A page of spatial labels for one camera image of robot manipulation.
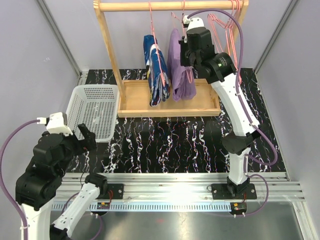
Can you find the purple trousers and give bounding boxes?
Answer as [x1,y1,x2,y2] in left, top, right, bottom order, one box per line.
[167,28,197,102]

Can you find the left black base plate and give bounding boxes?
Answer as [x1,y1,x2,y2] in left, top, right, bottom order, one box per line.
[97,183,124,200]

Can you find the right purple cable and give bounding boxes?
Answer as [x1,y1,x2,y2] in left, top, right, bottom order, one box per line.
[187,8,280,216]

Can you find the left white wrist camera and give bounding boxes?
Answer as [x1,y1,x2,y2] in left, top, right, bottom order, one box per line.
[36,112,73,137]

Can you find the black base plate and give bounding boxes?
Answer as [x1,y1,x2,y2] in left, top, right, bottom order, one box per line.
[211,183,258,200]
[97,183,124,200]

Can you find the wooden clothes rack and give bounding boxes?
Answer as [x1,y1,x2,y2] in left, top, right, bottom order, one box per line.
[93,0,249,118]

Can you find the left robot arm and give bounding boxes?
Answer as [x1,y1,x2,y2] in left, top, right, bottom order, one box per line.
[15,123,109,240]

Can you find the blue patterned trousers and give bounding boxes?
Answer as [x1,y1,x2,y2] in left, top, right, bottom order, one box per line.
[142,34,173,107]

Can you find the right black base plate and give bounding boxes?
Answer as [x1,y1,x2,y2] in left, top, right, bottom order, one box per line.
[211,183,258,200]

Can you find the white slotted cable duct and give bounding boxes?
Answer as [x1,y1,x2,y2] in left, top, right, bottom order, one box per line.
[52,202,248,211]

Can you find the pink wire hanger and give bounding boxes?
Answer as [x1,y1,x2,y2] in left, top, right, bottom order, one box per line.
[171,0,192,84]
[148,0,168,101]
[207,13,227,53]
[225,0,241,71]

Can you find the white plastic basket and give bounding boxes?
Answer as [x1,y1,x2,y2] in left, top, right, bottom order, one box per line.
[66,84,120,143]

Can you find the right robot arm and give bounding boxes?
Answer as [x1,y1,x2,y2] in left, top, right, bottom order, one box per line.
[179,27,260,198]

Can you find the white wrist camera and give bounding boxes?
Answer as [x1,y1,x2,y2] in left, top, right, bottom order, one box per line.
[36,112,73,137]
[182,15,205,30]

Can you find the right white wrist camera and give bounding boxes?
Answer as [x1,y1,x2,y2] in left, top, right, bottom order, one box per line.
[182,15,205,30]

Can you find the aluminium rail frame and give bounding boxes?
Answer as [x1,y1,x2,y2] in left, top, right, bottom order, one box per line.
[53,171,307,203]

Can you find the purple cable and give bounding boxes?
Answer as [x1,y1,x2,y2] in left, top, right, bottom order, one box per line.
[0,119,41,233]
[187,8,280,216]

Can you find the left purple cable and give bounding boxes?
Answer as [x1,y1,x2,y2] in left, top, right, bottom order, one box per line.
[0,119,41,233]

